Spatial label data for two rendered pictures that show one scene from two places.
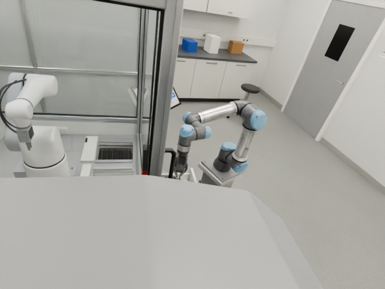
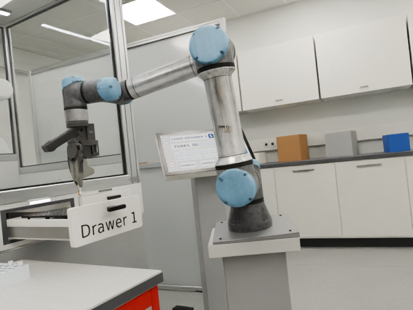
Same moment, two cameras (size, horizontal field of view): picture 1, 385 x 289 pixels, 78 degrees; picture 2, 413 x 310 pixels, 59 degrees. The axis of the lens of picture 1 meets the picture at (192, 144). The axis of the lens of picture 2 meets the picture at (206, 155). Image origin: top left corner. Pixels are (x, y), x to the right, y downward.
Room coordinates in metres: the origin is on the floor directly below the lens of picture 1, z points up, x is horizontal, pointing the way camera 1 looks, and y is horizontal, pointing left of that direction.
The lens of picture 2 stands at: (0.64, -1.16, 1.03)
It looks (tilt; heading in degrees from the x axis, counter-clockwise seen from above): 1 degrees up; 50
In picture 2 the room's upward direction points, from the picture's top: 6 degrees counter-clockwise
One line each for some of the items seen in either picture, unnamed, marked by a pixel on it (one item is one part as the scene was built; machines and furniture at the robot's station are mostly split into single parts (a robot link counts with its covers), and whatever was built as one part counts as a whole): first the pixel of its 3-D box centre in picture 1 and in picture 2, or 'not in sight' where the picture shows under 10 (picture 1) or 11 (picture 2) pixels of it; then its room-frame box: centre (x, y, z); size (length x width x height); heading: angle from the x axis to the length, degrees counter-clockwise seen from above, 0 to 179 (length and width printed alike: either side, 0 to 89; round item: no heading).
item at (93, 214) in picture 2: (194, 187); (108, 218); (1.14, -0.07, 0.87); 0.29 x 0.02 x 0.11; 19
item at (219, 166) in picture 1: (223, 161); (248, 212); (1.55, -0.28, 0.83); 0.15 x 0.15 x 0.10
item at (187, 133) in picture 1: (186, 135); (75, 93); (1.12, 0.04, 1.29); 0.09 x 0.08 x 0.11; 126
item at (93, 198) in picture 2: not in sight; (108, 205); (1.33, 0.33, 0.87); 0.29 x 0.02 x 0.11; 19
